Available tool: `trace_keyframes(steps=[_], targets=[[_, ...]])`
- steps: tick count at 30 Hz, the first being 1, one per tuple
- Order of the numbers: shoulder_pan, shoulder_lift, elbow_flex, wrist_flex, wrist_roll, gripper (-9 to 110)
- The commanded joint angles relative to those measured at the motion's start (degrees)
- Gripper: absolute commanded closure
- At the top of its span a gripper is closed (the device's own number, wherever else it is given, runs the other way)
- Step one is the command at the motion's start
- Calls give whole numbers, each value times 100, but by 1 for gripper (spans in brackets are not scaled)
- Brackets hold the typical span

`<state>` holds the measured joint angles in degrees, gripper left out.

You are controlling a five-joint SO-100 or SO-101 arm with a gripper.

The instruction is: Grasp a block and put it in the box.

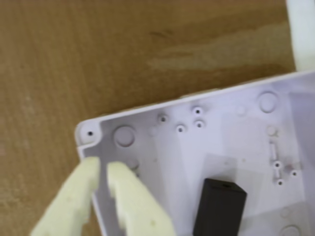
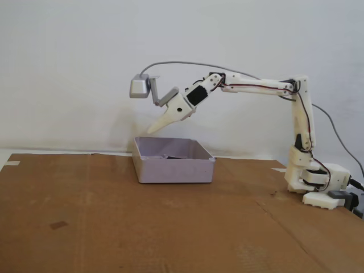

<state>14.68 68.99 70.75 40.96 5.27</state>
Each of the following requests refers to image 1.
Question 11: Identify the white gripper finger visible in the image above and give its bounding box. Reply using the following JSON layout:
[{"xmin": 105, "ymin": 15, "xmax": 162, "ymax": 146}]
[
  {"xmin": 29, "ymin": 156, "xmax": 101, "ymax": 236},
  {"xmin": 106, "ymin": 161, "xmax": 177, "ymax": 236}
]

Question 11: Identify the black rectangular block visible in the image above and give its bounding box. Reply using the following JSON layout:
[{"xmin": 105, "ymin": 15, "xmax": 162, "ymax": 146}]
[{"xmin": 192, "ymin": 178, "xmax": 248, "ymax": 236}]

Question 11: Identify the pale plastic open box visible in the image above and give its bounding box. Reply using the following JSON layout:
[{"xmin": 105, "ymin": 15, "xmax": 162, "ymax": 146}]
[{"xmin": 75, "ymin": 70, "xmax": 315, "ymax": 236}]

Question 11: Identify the brown cardboard sheet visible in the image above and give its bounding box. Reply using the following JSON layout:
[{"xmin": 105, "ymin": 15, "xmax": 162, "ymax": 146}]
[{"xmin": 0, "ymin": 0, "xmax": 297, "ymax": 236}]

